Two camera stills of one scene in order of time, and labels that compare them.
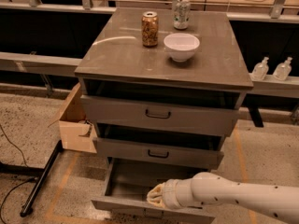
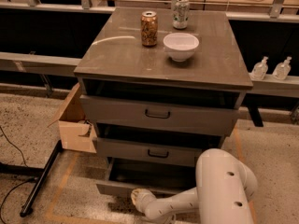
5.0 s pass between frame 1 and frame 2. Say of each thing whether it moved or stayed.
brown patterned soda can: stayed
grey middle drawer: stayed
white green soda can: stayed
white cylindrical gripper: moved
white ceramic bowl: stayed
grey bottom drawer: moved
